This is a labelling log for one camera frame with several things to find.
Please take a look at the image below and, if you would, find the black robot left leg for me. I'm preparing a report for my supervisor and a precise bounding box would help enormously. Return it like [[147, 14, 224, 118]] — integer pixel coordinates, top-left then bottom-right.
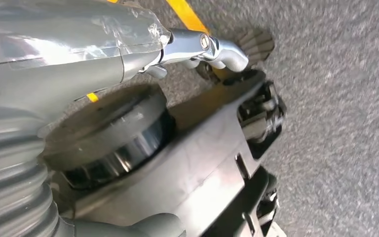
[[42, 29, 288, 237]]

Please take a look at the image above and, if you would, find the yellow floor tape mark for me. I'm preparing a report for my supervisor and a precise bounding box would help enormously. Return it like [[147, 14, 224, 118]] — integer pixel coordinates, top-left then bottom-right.
[[86, 0, 232, 103]]

